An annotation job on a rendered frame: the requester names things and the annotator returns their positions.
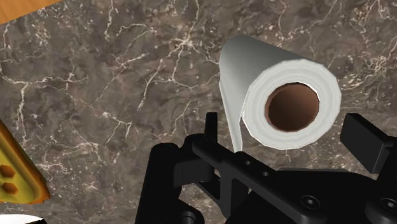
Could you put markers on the white paper towel roll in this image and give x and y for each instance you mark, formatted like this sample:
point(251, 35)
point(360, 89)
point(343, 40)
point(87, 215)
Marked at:
point(257, 93)

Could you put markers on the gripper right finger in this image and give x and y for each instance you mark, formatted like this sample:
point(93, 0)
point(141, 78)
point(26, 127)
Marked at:
point(366, 141)

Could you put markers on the yellow orange wedge-shaped object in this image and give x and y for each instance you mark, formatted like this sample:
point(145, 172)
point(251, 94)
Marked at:
point(18, 176)

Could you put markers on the white round object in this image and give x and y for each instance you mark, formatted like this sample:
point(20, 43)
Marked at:
point(18, 219)

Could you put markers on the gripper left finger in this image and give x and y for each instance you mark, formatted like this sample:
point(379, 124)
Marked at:
point(161, 173)

